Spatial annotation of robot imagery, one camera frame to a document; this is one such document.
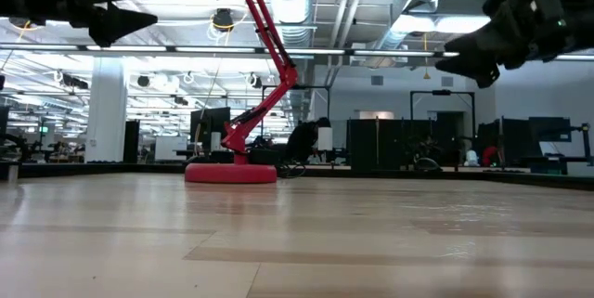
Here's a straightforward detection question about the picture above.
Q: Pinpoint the black metal stand frame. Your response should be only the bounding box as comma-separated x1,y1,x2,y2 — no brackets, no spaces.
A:
409,88,478,169

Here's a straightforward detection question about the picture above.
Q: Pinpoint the black background monitor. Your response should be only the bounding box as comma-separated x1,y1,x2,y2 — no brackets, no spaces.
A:
188,106,232,151

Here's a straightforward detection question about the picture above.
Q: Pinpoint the red desk lamp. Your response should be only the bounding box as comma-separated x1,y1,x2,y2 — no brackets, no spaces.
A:
184,0,300,185

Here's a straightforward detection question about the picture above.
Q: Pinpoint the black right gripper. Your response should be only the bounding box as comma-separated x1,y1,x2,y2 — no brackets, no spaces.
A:
434,0,571,90

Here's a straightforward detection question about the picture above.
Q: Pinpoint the small red container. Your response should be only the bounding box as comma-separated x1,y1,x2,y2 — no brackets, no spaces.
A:
481,145,501,168

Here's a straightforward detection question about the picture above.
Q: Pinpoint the black aluminium table frame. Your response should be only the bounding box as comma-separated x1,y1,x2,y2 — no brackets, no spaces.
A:
0,162,594,192

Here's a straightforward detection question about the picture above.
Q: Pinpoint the black tall cabinet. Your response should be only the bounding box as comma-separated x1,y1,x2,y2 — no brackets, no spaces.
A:
122,119,141,164

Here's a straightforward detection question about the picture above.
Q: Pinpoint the white pillar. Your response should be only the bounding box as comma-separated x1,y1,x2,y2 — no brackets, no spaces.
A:
84,58,129,164

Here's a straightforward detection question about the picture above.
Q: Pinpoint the person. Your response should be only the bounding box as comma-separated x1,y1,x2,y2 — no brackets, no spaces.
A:
284,116,332,165

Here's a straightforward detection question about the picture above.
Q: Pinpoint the white box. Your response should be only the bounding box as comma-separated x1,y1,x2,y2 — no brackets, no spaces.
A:
154,135,189,162

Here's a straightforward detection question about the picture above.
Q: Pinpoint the black ceiling speaker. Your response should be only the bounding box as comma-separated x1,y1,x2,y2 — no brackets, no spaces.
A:
212,6,236,33

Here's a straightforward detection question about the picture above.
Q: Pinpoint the black partition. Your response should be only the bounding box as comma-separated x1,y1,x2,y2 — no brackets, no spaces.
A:
346,118,465,173

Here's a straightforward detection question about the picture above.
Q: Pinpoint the black lamp cable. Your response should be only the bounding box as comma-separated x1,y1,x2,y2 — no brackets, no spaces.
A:
249,147,308,180

